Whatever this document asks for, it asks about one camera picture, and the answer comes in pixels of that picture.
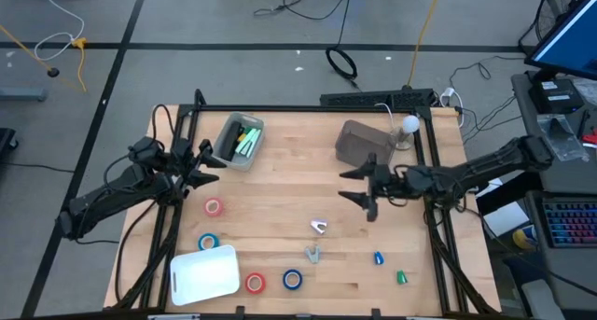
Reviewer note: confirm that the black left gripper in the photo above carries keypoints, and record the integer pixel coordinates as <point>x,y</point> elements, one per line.
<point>186,161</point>

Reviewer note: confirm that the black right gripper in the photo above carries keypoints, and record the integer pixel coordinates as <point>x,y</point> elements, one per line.
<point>389,184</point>

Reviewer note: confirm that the black stapler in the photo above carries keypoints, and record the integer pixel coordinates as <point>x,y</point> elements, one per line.
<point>230,140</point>

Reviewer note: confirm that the pink tape roll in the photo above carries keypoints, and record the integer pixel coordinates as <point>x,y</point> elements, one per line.
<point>205,207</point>

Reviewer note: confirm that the yellow mini stapler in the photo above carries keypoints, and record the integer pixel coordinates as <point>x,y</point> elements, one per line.
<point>241,137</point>

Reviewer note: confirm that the blue mini stapler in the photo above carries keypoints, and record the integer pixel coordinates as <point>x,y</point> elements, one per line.
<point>378,258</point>

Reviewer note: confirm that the green mini stapler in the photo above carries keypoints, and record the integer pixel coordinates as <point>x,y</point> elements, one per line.
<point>401,277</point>

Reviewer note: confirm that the red tape roll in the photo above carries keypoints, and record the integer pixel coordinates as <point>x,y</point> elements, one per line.
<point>247,283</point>

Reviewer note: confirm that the blue tape roll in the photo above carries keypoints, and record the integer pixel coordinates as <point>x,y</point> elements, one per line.
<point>284,279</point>

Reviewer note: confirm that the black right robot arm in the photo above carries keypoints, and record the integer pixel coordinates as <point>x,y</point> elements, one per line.
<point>490,166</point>

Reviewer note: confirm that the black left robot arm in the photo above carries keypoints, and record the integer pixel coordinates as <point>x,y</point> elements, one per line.
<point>116,194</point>

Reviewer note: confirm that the mint green stapler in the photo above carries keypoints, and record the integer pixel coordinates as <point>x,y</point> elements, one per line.
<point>249,143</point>

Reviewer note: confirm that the teal tape roll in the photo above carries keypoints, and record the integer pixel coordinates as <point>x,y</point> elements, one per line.
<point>200,241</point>

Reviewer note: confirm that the light grey plastic bin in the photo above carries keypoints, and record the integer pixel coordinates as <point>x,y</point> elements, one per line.
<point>238,163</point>

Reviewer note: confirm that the smoky translucent plastic bin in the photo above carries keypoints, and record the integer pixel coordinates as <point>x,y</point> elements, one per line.
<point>359,140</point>

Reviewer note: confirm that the white light bulb lamp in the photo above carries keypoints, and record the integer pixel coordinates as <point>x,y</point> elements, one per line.
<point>409,124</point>

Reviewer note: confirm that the black perforated power strip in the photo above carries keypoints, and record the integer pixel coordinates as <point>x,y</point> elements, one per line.
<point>373,98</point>

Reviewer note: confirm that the white plastic bin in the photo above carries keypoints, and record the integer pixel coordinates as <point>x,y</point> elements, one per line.
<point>205,275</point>

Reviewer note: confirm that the white power adapter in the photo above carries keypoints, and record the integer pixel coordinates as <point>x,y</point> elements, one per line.
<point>448,92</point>

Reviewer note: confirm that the white paper sheet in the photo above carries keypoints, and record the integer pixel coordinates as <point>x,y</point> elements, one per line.
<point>506,218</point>

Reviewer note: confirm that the grey side desk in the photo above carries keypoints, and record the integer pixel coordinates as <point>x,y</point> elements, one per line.
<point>529,138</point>

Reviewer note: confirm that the black floor puck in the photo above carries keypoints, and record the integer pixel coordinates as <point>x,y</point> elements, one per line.
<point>52,72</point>

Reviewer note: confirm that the grey cart base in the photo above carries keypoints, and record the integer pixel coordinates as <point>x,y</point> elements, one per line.
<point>21,95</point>

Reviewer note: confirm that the clear plastic bag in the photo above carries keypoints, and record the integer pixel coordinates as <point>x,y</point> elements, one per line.
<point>559,138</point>

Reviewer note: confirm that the backlit keyboard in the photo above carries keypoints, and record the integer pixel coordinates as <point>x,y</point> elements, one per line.
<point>571,222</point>

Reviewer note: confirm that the black mini computer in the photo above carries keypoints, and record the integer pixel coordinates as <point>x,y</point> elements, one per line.
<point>555,96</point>

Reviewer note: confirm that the computer monitor blue screen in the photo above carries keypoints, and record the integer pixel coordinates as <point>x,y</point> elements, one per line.
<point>569,40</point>

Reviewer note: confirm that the black floor fan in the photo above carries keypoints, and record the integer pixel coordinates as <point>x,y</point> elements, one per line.
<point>550,12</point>

